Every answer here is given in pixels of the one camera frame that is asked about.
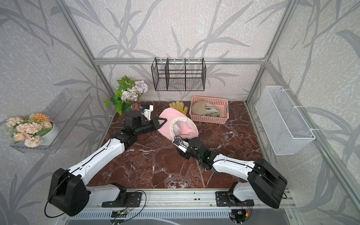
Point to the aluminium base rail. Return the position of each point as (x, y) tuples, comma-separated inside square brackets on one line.
[(184, 199)]

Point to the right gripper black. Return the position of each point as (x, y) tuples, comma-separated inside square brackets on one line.
[(189, 141)]

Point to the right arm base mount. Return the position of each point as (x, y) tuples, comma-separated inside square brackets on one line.
[(228, 199)]

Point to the pink baseball cap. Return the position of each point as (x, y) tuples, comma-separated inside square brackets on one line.
[(177, 124)]

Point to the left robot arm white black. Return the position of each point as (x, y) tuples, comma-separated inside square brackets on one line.
[(69, 191)]

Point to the white mesh wall basket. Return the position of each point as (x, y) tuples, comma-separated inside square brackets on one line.
[(284, 125)]

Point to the yellow white work glove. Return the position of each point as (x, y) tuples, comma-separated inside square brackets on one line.
[(179, 106)]

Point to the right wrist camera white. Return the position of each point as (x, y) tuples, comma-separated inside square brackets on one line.
[(180, 144)]

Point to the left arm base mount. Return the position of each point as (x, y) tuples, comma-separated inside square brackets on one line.
[(124, 199)]

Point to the white pot peach flowers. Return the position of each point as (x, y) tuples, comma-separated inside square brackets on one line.
[(37, 130)]

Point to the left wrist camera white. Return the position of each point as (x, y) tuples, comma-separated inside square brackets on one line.
[(147, 110)]

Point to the pink plastic basket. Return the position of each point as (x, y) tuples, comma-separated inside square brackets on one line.
[(220, 103)]

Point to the beige baseball cap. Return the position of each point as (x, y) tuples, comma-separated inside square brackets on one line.
[(203, 108)]

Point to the clear acrylic wall shelf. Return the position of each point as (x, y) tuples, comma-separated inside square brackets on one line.
[(65, 111)]

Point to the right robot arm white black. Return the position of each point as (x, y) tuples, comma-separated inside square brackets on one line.
[(263, 181)]

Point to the black wire wall basket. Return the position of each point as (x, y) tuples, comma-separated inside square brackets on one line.
[(179, 75)]

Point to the purple white flower bouquet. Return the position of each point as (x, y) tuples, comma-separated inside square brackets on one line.
[(129, 93)]

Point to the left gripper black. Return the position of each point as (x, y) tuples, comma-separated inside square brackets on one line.
[(155, 123)]

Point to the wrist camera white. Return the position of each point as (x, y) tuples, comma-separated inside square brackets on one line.
[(147, 110), (180, 144)]

